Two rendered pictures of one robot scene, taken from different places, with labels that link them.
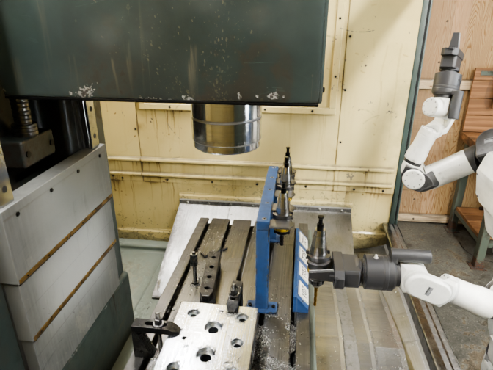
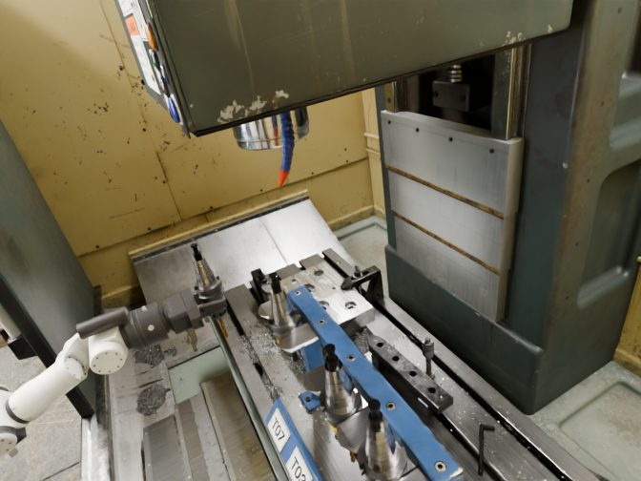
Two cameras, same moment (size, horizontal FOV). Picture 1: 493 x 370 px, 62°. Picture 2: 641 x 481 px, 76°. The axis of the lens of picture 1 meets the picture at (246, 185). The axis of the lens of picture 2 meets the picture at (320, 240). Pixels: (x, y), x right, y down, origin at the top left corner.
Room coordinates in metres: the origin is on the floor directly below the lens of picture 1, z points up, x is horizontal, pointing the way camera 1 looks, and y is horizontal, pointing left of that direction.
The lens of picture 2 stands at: (1.71, -0.33, 1.74)
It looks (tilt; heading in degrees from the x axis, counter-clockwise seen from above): 30 degrees down; 151
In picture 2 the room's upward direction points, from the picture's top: 11 degrees counter-clockwise
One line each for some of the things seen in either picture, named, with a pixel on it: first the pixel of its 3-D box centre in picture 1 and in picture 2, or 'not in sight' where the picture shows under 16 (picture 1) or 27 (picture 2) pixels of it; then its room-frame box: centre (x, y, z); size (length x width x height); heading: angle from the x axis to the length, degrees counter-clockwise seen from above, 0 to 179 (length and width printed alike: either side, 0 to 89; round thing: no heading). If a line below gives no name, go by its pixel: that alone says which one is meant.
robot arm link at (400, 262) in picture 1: (403, 267); (115, 336); (0.87, -0.40, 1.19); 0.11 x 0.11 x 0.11; 83
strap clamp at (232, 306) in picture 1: (234, 302); not in sight; (1.01, 0.04, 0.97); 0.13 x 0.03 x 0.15; 173
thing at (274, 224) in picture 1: (282, 224); (275, 307); (1.06, -0.10, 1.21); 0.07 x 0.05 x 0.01; 83
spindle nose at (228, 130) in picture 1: (227, 120); (267, 109); (0.92, 0.05, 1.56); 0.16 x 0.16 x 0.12
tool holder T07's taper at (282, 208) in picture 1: (283, 202); (280, 303); (1.12, -0.11, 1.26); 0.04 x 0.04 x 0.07
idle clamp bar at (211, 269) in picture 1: (210, 279); (404, 375); (1.18, 0.12, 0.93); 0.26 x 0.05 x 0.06; 178
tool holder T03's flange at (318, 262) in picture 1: (318, 256); (209, 287); (0.89, -0.18, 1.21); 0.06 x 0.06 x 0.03
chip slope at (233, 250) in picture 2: not in sight; (255, 278); (0.26, 0.13, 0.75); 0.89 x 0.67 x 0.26; 83
